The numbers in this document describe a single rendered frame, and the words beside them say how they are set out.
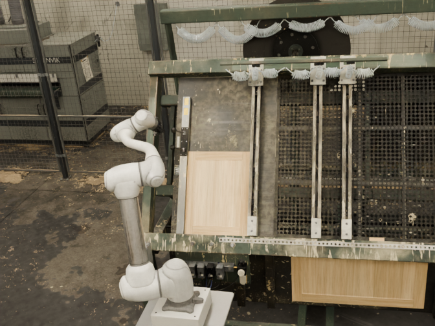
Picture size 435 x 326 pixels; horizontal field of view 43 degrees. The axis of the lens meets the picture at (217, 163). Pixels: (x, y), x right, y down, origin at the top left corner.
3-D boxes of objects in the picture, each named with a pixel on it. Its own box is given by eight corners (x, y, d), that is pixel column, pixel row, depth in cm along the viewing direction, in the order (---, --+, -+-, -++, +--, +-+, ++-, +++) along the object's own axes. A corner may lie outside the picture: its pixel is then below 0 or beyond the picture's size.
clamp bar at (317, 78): (308, 237, 355) (306, 237, 332) (311, 61, 373) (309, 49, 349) (323, 238, 353) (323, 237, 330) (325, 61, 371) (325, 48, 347)
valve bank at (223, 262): (173, 293, 364) (169, 263, 354) (178, 279, 377) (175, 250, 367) (248, 297, 354) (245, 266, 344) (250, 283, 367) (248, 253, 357)
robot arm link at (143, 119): (152, 110, 347) (134, 119, 348) (144, 103, 332) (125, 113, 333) (159, 125, 344) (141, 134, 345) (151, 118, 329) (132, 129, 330)
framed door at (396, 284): (292, 299, 398) (292, 301, 396) (290, 235, 375) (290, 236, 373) (423, 306, 380) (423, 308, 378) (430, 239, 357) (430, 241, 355)
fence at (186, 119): (177, 233, 373) (176, 233, 369) (184, 97, 387) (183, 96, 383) (184, 233, 372) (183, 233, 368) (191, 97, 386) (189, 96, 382)
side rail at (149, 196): (145, 232, 384) (140, 231, 373) (155, 81, 400) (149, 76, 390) (153, 233, 383) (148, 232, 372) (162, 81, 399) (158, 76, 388)
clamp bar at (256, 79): (245, 235, 363) (239, 234, 340) (251, 63, 381) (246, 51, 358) (260, 236, 361) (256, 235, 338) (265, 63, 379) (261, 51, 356)
